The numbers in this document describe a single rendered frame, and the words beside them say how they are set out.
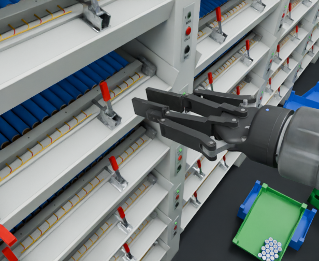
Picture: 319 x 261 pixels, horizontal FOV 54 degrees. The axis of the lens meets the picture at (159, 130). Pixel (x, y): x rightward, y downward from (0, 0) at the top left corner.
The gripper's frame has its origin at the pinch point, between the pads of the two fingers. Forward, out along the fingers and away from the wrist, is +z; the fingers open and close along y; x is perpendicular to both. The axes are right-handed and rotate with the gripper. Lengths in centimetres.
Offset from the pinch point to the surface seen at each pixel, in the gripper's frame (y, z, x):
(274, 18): 88, 14, -16
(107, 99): -0.3, 11.7, -1.6
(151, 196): 13, 21, -46
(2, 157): -19.5, 16.5, -2.6
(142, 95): 10.3, 13.4, -7.1
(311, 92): 183, 18, -101
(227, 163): 73, 28, -85
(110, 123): -1.0, 11.9, -6.6
